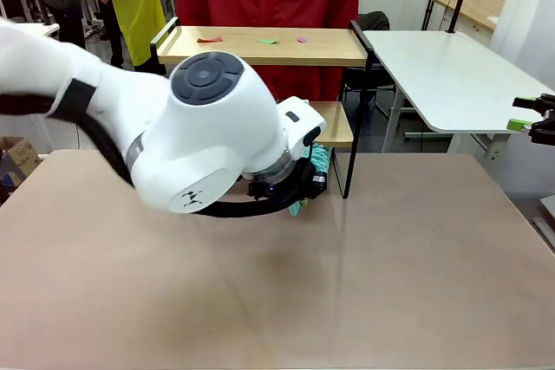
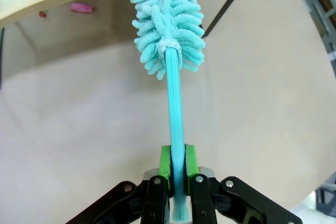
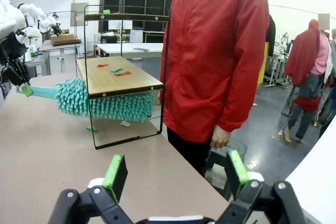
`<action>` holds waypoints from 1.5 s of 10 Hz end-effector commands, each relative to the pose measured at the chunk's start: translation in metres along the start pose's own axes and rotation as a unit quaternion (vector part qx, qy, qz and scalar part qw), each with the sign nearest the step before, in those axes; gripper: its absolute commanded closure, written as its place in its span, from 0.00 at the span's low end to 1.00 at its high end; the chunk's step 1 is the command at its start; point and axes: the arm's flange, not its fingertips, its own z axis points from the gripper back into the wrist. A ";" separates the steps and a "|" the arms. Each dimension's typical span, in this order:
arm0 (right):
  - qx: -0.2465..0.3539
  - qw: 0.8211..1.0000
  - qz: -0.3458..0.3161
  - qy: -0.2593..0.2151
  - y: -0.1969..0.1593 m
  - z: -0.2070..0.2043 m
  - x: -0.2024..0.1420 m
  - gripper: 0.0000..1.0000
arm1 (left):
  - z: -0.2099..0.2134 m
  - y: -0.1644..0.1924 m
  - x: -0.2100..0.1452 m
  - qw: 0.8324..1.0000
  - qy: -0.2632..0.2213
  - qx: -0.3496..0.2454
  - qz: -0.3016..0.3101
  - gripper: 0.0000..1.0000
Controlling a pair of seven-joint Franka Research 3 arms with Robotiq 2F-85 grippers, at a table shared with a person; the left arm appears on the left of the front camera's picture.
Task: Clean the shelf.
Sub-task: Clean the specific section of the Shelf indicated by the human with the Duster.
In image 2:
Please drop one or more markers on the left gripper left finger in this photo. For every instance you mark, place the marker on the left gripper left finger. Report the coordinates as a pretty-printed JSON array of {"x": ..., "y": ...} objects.
[{"x": 155, "y": 197}]

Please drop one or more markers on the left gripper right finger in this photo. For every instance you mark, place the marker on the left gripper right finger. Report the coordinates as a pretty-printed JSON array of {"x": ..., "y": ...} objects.
[{"x": 202, "y": 197}]

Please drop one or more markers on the teal microfibre duster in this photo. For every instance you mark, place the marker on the teal microfibre duster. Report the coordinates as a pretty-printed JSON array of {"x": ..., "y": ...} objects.
[{"x": 174, "y": 90}]

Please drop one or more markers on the pink paper scrap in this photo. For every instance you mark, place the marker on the pink paper scrap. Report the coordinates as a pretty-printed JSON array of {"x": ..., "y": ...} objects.
[{"x": 82, "y": 7}]

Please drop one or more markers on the tiny red paper scrap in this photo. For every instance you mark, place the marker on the tiny red paper scrap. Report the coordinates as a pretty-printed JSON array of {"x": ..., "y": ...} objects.
[{"x": 42, "y": 14}]

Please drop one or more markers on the grey aluminium frame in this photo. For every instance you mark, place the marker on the grey aluminium frame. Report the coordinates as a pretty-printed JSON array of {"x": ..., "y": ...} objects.
[{"x": 325, "y": 11}]

